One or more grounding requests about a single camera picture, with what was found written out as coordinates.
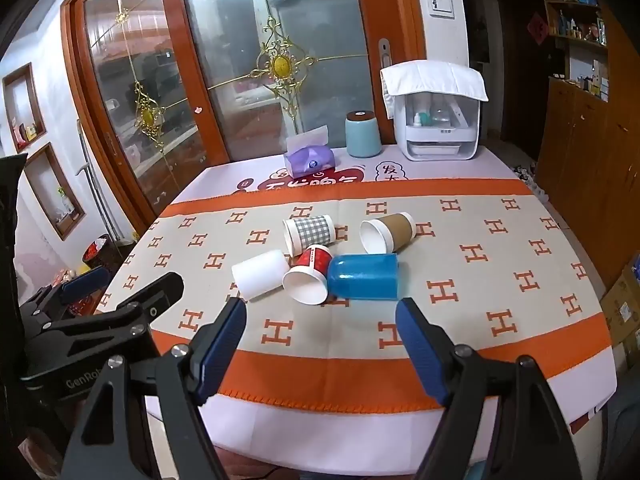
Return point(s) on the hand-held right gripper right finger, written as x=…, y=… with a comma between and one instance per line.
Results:
x=420, y=345

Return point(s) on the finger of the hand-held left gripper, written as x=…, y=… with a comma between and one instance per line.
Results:
x=150, y=295
x=82, y=282

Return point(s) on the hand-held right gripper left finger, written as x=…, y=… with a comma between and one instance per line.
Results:
x=222, y=345

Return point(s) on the white paper cup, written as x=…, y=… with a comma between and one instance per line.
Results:
x=260, y=274

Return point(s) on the blue plastic cup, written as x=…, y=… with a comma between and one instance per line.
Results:
x=365, y=276

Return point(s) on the brown sleeved paper cup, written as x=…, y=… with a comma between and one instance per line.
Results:
x=395, y=230

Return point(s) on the red paper cup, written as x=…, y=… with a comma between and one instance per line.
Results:
x=316, y=257

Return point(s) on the grey checkered paper cup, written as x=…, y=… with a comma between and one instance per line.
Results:
x=314, y=232

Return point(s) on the dark trash bin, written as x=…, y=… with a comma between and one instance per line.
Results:
x=97, y=252

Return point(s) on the metal mop pole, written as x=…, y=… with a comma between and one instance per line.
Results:
x=95, y=180

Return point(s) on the orange patterned tablecloth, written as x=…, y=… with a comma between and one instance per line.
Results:
x=500, y=270

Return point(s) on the white printed table cover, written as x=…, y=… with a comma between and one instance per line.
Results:
x=310, y=435

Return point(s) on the wooden framed glass sliding door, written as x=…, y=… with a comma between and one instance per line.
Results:
x=310, y=35
x=125, y=110

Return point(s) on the purple tissue box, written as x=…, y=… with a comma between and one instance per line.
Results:
x=310, y=161

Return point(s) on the cardboard box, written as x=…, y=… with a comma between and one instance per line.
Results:
x=622, y=305

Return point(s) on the white bottle sterilizer appliance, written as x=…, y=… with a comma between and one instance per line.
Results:
x=440, y=135

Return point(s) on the light blue canister brown lid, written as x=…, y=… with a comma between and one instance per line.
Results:
x=364, y=135

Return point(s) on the wooden shelf cabinet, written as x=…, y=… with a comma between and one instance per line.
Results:
x=590, y=160

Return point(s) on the white folded towel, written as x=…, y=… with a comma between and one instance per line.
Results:
x=432, y=80

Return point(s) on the dark wooden door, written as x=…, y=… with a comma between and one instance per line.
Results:
x=520, y=85

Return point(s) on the wooden framed wall niche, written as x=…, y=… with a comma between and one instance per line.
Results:
x=22, y=110
x=55, y=192

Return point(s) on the white wall switch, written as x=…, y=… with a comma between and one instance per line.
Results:
x=441, y=5

